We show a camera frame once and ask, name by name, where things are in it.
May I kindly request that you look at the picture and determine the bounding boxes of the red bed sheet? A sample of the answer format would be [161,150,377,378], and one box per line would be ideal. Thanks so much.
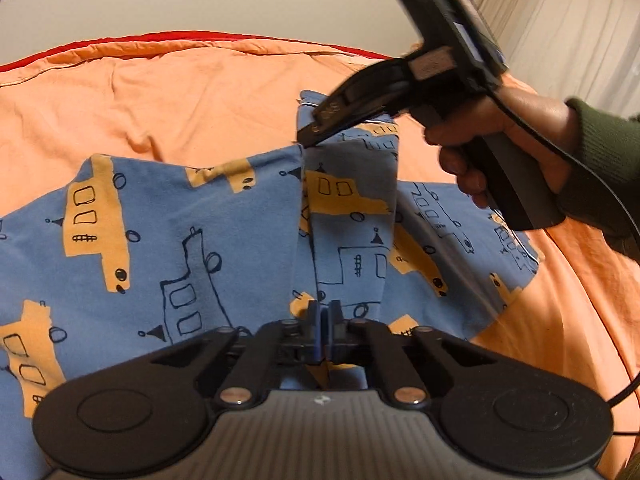
[0,31,396,73]

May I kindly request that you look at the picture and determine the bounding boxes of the beige curtain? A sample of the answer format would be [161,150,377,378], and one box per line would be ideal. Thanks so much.
[460,0,640,121]

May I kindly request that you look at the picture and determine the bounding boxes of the person's right forearm green sleeve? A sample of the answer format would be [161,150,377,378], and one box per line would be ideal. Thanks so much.
[555,97,640,243]

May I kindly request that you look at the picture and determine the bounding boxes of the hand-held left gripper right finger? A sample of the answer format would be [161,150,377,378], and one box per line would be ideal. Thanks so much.
[326,301,501,407]

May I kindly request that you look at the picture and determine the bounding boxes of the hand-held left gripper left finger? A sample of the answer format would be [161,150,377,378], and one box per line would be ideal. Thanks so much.
[148,301,325,407]

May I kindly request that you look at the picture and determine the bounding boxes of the orange duvet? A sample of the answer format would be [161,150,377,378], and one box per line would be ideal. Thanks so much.
[0,37,640,480]

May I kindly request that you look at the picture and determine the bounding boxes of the blue pants with orange print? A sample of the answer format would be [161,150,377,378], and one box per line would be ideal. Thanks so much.
[0,89,544,480]

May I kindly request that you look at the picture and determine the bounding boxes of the person's right hand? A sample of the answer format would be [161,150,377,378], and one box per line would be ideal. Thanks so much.
[424,82,573,208]

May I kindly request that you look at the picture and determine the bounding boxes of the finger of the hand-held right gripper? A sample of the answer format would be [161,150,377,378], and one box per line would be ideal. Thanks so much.
[294,55,416,149]

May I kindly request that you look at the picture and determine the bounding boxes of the black cable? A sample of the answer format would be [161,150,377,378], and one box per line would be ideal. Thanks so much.
[492,91,640,436]

